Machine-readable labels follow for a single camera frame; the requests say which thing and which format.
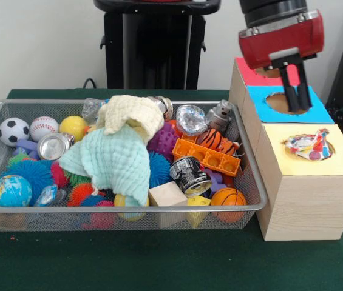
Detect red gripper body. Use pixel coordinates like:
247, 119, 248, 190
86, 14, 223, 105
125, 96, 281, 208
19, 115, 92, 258
239, 8, 325, 70

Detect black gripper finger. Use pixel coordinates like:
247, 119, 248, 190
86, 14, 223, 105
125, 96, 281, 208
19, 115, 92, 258
279, 65, 299, 113
295, 62, 313, 110

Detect colourful dotted cloth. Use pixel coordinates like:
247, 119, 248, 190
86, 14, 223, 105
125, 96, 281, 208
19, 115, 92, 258
284, 128, 335, 161

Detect cream muslin cloth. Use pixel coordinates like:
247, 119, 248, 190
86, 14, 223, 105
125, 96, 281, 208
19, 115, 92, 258
97, 94, 166, 145

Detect mint green muslin cloth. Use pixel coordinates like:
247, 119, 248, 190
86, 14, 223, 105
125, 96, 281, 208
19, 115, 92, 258
58, 124, 152, 207

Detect wooden box with three holes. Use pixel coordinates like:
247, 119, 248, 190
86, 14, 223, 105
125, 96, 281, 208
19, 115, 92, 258
228, 56, 343, 242

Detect silver toy robot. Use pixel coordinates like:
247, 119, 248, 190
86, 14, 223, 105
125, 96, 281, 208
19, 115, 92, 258
204, 99, 233, 131

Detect tiger plush toy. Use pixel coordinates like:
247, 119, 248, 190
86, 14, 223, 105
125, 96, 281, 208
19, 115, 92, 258
195, 127, 240, 156

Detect orange toy building block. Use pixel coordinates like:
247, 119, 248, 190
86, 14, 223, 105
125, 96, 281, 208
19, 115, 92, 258
172, 138, 241, 178

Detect orange toy basketball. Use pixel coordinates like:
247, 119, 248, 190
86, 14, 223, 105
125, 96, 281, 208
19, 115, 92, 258
210, 187, 248, 224

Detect crushed black drink can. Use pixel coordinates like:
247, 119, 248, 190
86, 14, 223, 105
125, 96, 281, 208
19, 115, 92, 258
169, 156, 214, 198

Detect dark green tablecloth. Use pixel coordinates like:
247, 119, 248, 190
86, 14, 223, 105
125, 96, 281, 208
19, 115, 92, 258
0, 89, 343, 291

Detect plain yellow ball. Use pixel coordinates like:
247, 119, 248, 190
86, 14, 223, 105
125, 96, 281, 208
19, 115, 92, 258
59, 116, 89, 142

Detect white toy baseball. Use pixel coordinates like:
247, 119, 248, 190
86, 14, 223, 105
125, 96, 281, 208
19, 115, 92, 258
30, 116, 60, 142

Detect blue spiky rubber ball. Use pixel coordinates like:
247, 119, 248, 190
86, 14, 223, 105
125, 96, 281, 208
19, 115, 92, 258
2, 159, 55, 206

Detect black and white soccer ball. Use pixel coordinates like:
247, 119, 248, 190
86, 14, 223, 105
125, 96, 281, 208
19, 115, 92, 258
0, 117, 31, 148

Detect globe print ball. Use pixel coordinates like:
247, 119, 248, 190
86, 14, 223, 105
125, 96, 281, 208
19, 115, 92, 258
0, 174, 33, 208

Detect silver wire mesh bin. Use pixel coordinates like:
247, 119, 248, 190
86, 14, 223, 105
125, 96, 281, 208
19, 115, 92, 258
0, 99, 269, 233

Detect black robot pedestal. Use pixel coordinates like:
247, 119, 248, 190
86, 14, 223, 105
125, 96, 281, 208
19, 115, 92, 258
93, 0, 221, 90

